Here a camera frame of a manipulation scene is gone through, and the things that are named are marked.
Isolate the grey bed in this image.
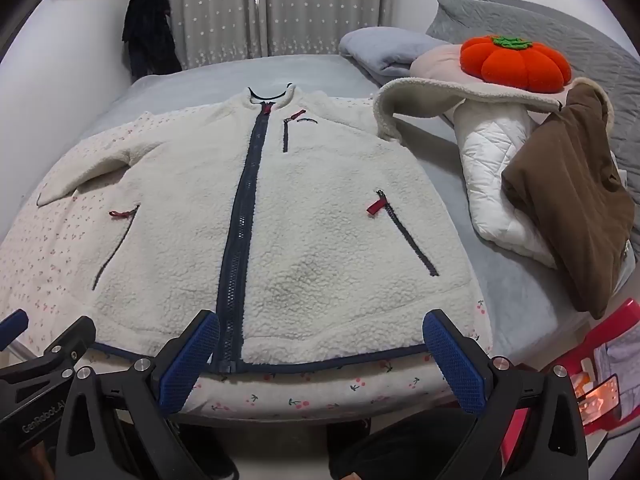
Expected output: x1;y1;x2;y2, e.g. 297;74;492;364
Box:
0;54;640;361

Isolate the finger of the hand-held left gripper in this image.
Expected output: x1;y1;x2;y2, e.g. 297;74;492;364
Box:
0;309;29;354
0;316;97;386

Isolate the cherry print blanket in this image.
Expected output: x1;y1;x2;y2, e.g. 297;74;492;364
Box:
0;92;496;413

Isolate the brown jacket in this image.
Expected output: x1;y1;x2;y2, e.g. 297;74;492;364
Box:
501;82;636;321

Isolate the red plastic stool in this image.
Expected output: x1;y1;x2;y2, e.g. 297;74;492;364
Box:
560;297;640;436

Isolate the black hanging garment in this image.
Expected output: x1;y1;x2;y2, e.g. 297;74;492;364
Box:
121;0;183;81

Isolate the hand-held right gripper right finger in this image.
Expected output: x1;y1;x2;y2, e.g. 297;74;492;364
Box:
422;309;588;480

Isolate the white fleece zip jacket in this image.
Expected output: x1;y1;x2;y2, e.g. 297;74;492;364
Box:
36;85;493;373

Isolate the grey quilted pillow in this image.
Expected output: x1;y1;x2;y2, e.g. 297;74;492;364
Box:
425;0;640;161

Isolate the grey folded blanket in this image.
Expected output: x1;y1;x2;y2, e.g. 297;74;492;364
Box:
339;27;451;86

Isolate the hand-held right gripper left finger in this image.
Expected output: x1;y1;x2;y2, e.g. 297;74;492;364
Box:
56;309;221;480

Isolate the white quilted jacket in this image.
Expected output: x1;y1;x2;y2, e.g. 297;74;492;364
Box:
452;102;558;268

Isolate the orange pumpkin plush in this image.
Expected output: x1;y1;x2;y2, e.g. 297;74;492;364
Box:
459;35;572;94

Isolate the grey star print curtain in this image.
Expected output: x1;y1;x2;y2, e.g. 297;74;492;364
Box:
155;0;401;58

